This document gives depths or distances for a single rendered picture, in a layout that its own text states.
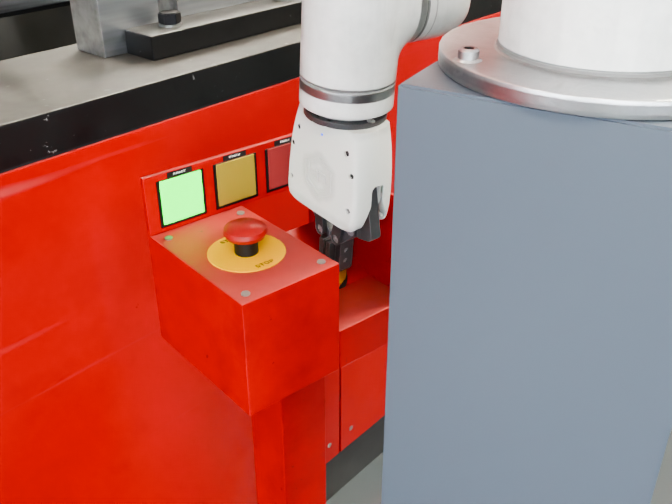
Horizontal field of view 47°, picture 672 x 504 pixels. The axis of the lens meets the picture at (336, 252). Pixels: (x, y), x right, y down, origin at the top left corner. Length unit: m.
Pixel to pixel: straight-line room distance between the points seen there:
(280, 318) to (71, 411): 0.38
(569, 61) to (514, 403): 0.21
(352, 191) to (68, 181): 0.32
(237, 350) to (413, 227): 0.26
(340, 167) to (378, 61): 0.10
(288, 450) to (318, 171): 0.31
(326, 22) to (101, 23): 0.41
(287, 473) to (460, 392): 0.40
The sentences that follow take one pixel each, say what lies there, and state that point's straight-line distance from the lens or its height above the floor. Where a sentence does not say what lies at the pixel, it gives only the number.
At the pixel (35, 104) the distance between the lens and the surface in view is 0.85.
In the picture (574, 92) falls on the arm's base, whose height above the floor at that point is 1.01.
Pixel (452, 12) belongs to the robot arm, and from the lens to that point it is 0.70.
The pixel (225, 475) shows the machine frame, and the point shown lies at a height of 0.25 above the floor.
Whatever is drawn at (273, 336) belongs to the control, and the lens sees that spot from 0.68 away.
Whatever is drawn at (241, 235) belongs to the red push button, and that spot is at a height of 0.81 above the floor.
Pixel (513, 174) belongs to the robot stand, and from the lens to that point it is 0.43.
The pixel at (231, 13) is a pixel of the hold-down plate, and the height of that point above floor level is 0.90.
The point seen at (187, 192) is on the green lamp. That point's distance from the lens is 0.76.
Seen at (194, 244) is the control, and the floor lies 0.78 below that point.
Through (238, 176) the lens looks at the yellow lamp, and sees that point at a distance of 0.79.
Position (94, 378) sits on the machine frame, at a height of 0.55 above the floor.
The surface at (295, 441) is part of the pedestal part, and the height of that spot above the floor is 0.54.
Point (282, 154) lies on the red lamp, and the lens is 0.81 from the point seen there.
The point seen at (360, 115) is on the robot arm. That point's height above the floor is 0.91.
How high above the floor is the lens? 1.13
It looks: 30 degrees down
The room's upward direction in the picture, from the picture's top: straight up
